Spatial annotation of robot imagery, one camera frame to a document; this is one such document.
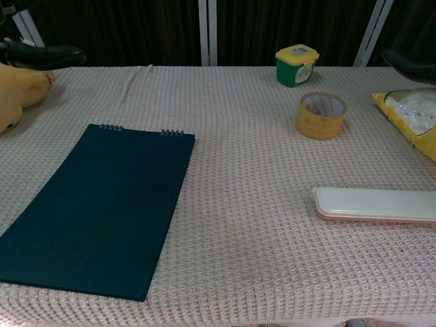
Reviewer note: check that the white pink pencil case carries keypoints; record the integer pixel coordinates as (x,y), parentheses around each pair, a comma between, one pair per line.
(374,204)

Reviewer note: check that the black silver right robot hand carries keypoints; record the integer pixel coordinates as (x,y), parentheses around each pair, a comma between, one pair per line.
(412,64)

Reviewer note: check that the yellow plush toy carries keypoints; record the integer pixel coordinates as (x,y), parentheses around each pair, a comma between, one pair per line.
(20,92)

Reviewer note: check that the pink waffle-weave tablecloth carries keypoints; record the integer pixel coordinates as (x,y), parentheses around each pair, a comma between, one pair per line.
(238,170)

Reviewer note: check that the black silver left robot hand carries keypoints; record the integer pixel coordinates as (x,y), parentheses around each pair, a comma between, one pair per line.
(47,56)

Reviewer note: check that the green container with yellow lid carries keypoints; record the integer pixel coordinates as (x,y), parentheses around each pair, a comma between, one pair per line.
(295,68)

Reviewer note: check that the white metal frame post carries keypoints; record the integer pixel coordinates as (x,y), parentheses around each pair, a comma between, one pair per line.
(373,30)
(207,30)
(29,24)

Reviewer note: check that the yellow bag of white snacks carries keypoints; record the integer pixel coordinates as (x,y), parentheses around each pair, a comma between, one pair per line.
(408,109)

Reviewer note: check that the dark blue spiral notebook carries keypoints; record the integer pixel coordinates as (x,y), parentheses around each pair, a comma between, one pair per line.
(95,211)

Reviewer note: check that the yellow packing tape roll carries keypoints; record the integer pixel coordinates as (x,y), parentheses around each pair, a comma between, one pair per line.
(316,127)

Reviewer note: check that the black pleated curtain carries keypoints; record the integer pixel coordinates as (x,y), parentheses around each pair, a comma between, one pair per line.
(136,30)

